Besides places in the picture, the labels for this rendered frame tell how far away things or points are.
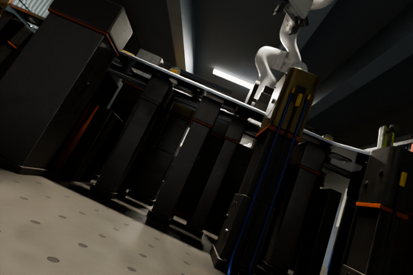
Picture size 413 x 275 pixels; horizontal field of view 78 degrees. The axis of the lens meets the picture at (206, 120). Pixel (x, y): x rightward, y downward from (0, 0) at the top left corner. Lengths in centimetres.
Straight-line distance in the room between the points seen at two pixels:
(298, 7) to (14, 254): 96
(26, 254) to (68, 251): 4
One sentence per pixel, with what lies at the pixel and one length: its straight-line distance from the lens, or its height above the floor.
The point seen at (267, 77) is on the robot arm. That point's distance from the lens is 130.
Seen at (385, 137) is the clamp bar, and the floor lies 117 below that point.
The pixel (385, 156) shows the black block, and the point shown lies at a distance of 55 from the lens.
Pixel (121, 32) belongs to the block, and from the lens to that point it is 56.
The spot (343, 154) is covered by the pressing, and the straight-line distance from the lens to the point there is 69.
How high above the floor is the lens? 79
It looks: 15 degrees up
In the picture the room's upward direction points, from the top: 24 degrees clockwise
